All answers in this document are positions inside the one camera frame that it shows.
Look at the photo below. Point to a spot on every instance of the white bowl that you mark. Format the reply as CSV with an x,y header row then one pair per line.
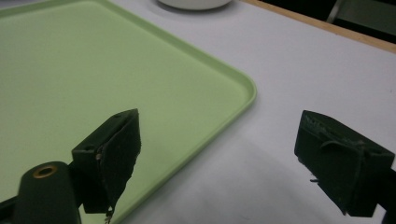
x,y
194,3

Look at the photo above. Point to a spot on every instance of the light green plastic tray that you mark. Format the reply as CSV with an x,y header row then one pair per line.
x,y
102,68

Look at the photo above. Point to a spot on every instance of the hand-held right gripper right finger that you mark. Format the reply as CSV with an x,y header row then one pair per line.
x,y
336,152

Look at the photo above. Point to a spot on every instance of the grey metal stand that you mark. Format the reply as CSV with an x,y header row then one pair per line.
x,y
361,14

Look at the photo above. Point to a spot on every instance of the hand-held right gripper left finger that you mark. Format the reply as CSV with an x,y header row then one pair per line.
x,y
116,155

